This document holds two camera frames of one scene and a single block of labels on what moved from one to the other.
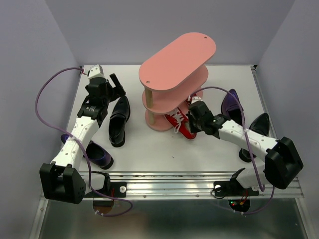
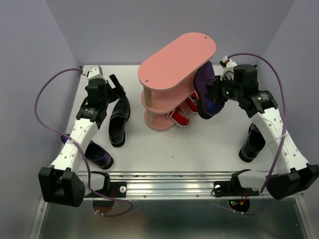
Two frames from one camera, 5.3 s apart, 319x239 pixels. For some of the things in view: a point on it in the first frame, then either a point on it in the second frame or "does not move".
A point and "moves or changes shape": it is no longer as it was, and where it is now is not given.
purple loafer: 232,106 → 207,108
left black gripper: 117,91 does not move
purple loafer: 95,154 does not move
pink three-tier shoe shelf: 172,77 does not move
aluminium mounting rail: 188,185 does not move
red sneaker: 177,120 moves or changes shape
